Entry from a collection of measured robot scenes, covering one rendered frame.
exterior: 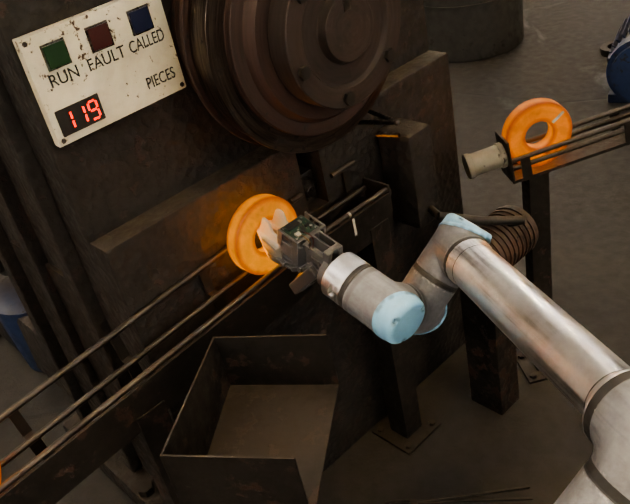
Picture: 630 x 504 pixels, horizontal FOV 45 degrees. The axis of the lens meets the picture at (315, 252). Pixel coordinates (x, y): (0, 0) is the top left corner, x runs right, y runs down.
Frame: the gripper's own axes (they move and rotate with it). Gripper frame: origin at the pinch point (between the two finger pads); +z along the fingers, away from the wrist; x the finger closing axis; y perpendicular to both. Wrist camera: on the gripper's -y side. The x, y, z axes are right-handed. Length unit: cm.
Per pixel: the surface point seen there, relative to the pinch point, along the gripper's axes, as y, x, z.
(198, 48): 35.2, 3.1, 10.0
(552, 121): 1, -69, -21
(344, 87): 26.1, -16.5, -5.1
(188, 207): 6.5, 10.9, 7.7
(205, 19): 41.2, 2.8, 7.6
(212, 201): 5.1, 5.6, 7.3
